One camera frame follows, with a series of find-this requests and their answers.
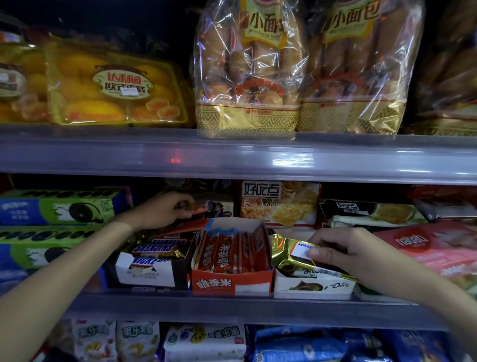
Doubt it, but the person's left hand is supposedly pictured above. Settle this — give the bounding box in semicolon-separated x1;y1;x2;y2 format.
115;192;196;232

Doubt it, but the person's right hand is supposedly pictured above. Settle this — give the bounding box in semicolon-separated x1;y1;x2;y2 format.
307;227;409;295

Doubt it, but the black cracker packet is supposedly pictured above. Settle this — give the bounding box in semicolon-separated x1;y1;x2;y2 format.
321;199;427;228

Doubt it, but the grey metal shelf rail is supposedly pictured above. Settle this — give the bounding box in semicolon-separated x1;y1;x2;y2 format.
0;125;477;186

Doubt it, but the red Nabati wafer box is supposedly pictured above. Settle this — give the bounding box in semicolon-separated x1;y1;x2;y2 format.
372;220;477;278

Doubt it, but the row of red wafer bars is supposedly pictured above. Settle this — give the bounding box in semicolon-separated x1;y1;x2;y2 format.
195;229;271;273

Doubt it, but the white orange cracker box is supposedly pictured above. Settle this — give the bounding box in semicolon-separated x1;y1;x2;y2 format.
239;181;321;229

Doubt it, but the blue snack bag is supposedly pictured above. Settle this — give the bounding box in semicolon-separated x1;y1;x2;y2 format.
380;330;454;362
255;326;345;342
344;332;394;362
253;337;349;362

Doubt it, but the red cardboard display box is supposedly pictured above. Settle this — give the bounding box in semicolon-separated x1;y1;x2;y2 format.
149;217;275;295

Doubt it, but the red snack pack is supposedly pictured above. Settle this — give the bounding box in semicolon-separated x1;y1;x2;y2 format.
408;185;477;204

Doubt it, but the green Oreo box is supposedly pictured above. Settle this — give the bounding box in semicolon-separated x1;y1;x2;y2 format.
0;225;109;271
0;188;133;226

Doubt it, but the grey metal shelf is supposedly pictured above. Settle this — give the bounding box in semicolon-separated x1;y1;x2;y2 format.
65;289;448;332

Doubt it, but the mini bread bag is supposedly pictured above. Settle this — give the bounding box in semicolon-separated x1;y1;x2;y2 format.
404;0;477;137
193;0;308;140
296;0;426;135

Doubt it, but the white wide snack pack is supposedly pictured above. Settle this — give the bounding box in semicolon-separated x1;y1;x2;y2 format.
163;323;247;361

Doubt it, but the person's left forearm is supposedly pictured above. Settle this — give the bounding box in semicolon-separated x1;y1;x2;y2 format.
0;216;137;362

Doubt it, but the person's right forearm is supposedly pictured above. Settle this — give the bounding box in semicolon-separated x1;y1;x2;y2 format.
384;267;477;359

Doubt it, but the white display box blue print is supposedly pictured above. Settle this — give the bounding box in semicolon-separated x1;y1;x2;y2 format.
114;238;194;290

